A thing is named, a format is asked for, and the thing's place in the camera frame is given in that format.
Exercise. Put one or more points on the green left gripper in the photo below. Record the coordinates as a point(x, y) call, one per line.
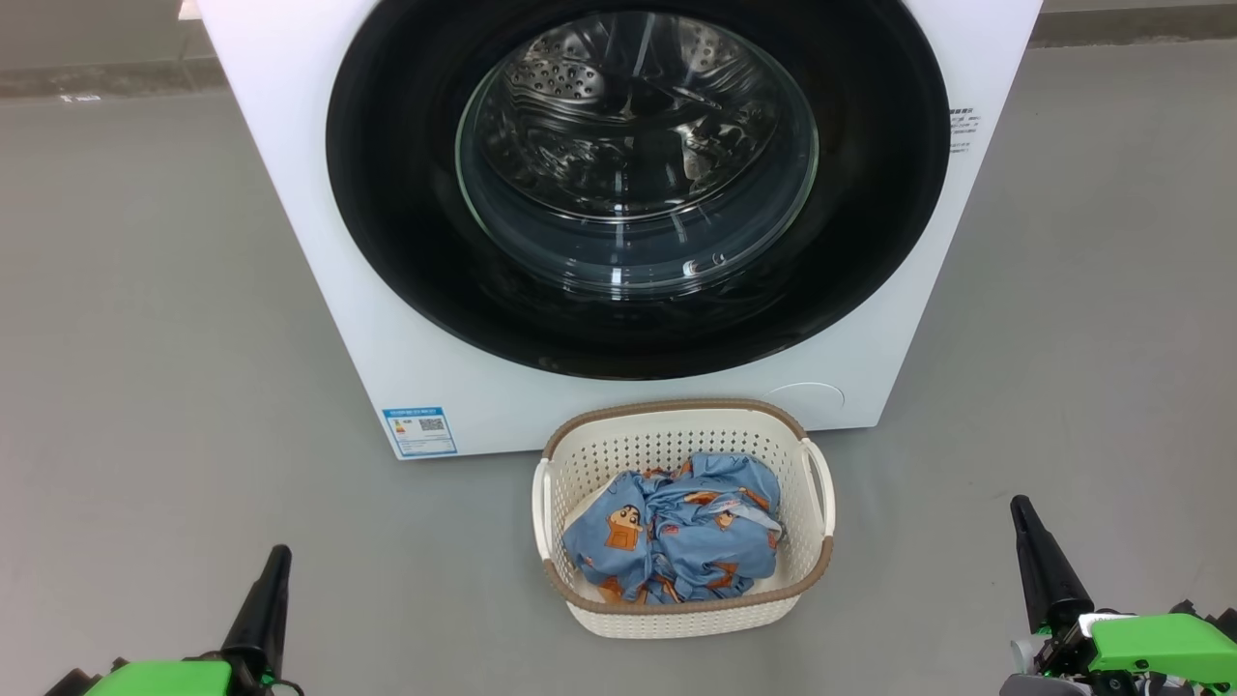
point(164, 679)

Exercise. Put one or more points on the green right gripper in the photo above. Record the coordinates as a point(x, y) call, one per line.
point(1160, 648)

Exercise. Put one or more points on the blue cartoon print garment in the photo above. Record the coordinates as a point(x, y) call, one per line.
point(609, 532)
point(725, 503)

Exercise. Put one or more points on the black round washer door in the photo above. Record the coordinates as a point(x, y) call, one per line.
point(406, 242)

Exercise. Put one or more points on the white front-load washing machine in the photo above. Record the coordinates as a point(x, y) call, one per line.
point(309, 242)

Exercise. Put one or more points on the stainless steel washing machine drum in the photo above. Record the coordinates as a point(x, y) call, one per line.
point(580, 116)

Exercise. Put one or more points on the blue energy label sticker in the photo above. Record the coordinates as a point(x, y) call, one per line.
point(419, 432)

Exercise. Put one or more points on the cream perforated laundry basket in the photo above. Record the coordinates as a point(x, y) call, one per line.
point(676, 430)

